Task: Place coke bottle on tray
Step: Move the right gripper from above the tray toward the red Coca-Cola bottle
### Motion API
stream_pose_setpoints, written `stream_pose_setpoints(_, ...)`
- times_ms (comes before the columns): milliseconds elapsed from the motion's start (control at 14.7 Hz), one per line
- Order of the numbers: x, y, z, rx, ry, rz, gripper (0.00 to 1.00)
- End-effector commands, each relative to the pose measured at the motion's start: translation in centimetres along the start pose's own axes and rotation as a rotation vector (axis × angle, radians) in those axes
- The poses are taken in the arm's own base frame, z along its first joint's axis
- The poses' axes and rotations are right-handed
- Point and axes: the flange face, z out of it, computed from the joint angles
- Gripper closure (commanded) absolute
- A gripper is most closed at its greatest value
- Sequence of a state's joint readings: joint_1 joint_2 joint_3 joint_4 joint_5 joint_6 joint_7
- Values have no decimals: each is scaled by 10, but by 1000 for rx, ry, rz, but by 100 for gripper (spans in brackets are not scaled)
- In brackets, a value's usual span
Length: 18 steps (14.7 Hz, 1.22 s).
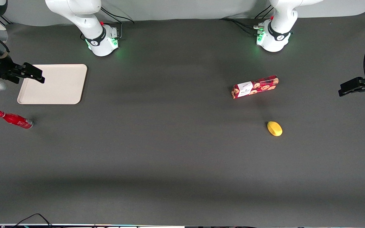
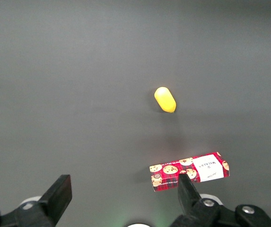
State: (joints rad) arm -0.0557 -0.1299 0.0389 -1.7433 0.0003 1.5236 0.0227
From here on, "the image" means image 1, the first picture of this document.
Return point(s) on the red coke bottle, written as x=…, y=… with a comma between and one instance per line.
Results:
x=17, y=120

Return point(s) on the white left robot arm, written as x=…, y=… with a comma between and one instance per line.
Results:
x=279, y=28

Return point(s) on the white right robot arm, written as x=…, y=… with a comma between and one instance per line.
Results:
x=87, y=22

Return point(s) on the beige plastic tray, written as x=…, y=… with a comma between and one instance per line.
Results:
x=59, y=85

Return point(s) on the yellow lemon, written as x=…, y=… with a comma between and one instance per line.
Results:
x=275, y=129

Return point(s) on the red cookie box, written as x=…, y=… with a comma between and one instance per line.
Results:
x=258, y=86

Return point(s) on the dark grey table mat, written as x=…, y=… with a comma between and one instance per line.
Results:
x=169, y=152

